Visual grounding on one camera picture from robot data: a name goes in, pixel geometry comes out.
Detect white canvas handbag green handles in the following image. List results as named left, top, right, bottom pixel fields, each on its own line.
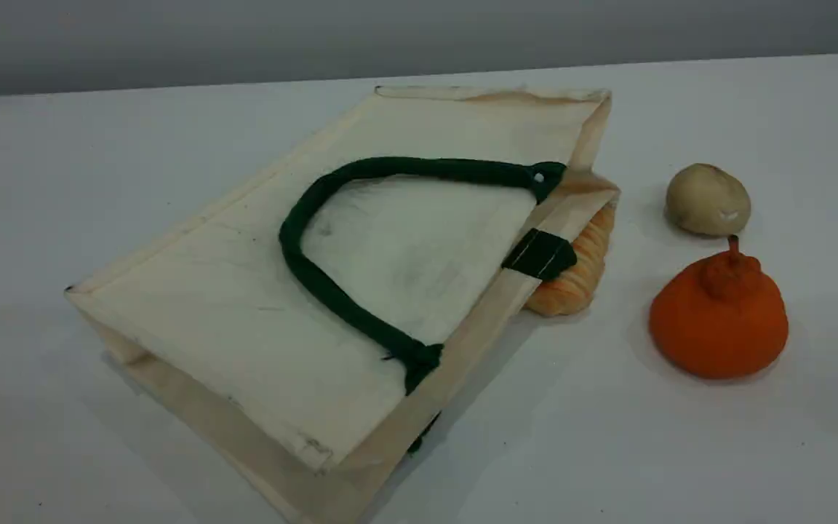
left=64, top=85, right=621, bottom=524

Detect striped bread loaf toy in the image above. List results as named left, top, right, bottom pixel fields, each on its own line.
left=524, top=202, right=618, bottom=318

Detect beige potato toy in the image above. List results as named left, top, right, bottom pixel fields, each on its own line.
left=666, top=162, right=752, bottom=237

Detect orange tangerine toy with stem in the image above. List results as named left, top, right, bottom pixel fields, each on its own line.
left=649, top=234, right=790, bottom=380

